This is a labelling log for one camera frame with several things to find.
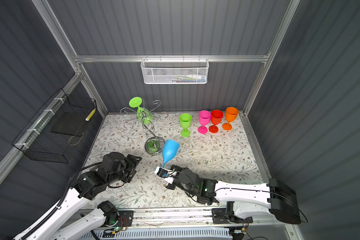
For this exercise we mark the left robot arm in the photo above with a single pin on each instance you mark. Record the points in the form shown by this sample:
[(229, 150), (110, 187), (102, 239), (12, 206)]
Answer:
[(77, 194)]

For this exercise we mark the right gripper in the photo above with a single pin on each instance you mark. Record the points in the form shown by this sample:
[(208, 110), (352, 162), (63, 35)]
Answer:
[(178, 168)]

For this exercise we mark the white wire wall basket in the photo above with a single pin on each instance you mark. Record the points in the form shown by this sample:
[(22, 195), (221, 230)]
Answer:
[(175, 73)]

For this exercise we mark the white perforated cable tray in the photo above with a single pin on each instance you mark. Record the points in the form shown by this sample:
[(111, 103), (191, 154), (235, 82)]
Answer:
[(203, 233)]

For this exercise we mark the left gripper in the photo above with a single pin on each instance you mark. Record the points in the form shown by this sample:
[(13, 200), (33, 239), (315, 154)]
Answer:
[(132, 165)]

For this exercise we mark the red wine glass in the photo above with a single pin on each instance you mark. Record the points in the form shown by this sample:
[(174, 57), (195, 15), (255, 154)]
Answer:
[(216, 118)]

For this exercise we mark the blue wine glass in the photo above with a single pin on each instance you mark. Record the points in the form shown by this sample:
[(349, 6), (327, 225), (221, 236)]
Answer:
[(169, 151)]

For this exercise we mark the yellow-green wine glass front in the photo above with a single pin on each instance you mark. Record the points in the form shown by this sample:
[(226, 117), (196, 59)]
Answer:
[(185, 121)]

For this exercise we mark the orange wine glass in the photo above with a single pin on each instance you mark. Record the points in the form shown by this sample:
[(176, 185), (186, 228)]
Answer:
[(231, 115)]

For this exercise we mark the pink wine glass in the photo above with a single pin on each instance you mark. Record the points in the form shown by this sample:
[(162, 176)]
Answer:
[(204, 119)]

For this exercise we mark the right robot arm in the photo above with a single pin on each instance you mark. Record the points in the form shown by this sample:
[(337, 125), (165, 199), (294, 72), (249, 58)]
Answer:
[(274, 199)]

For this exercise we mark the yellow marker in basket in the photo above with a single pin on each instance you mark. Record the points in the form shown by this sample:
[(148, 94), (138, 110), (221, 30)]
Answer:
[(90, 114)]

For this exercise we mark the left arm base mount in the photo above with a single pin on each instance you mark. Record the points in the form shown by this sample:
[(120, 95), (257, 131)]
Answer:
[(120, 219)]

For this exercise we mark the chrome wine glass rack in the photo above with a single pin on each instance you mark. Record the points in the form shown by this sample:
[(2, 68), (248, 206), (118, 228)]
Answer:
[(154, 144)]

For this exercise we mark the black wire wall basket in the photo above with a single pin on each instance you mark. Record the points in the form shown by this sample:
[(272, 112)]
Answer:
[(55, 135)]

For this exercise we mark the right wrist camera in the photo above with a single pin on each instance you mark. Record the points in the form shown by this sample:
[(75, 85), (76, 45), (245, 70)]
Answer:
[(165, 174)]

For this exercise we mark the green wine glass back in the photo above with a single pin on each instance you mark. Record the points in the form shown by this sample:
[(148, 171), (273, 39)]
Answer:
[(143, 114)]

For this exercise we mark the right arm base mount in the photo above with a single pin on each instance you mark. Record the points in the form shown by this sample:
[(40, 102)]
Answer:
[(221, 216)]

